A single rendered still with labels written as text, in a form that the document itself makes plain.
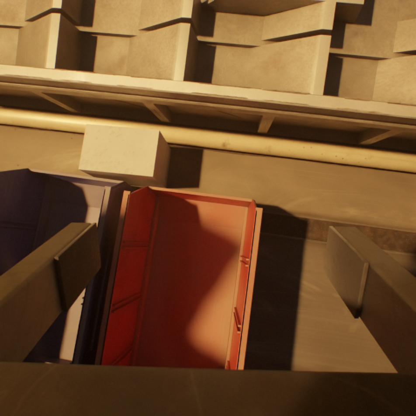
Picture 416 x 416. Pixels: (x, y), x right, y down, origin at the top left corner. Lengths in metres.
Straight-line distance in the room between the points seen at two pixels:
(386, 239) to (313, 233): 0.13
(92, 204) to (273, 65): 0.39
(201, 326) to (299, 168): 0.33
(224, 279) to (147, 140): 0.27
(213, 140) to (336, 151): 0.21
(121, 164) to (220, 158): 0.18
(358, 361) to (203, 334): 0.26
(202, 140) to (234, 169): 0.08
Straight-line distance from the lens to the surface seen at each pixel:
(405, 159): 0.61
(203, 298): 0.55
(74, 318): 0.63
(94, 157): 0.51
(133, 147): 0.50
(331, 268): 0.17
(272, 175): 0.57
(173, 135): 0.56
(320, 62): 0.42
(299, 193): 0.57
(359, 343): 0.61
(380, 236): 0.61
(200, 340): 0.57
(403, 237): 0.63
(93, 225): 0.17
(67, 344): 0.64
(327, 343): 0.60
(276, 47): 0.45
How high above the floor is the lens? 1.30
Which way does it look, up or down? 82 degrees down
